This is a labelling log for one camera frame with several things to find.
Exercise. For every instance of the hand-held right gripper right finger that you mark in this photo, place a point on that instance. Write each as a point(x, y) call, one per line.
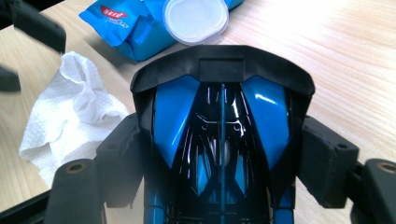
point(330, 165)

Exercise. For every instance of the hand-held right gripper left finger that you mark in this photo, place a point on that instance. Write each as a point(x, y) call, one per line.
point(121, 161)

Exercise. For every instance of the white wet wipe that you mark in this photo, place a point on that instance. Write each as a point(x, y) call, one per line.
point(71, 118)

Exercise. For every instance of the blue wet wipes pack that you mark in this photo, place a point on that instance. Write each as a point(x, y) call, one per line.
point(140, 34)

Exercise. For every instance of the blue and black toy car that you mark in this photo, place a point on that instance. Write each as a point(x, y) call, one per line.
point(221, 130)

